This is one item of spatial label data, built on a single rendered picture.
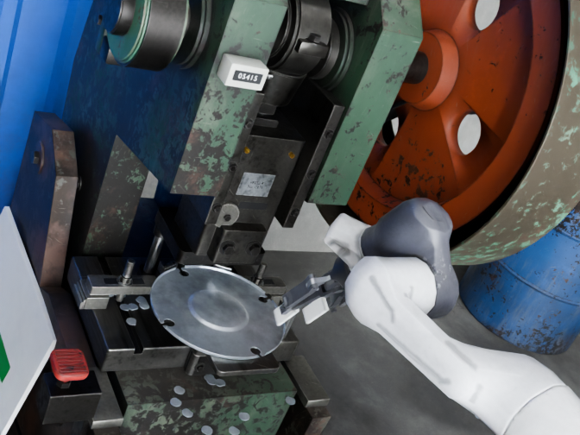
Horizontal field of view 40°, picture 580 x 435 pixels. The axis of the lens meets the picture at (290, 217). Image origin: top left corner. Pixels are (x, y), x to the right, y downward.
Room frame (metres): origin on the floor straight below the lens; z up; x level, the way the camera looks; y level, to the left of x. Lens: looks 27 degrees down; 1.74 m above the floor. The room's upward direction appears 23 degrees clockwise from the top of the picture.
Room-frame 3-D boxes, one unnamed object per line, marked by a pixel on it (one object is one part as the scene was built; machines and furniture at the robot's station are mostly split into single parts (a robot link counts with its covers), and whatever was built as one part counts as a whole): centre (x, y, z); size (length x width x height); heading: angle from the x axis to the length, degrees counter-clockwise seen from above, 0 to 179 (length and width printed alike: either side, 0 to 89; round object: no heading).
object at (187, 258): (1.45, 0.14, 0.86); 0.20 x 0.16 x 0.05; 128
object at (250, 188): (1.41, 0.11, 1.04); 0.17 x 0.15 x 0.30; 38
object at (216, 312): (1.34, 0.06, 0.78); 0.29 x 0.29 x 0.01
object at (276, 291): (1.55, 0.01, 0.76); 0.17 x 0.06 x 0.10; 128
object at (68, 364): (1.06, 0.26, 0.72); 0.07 x 0.06 x 0.08; 38
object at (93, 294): (1.34, 0.27, 0.76); 0.17 x 0.06 x 0.10; 128
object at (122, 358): (1.44, 0.14, 0.68); 0.45 x 0.30 x 0.06; 128
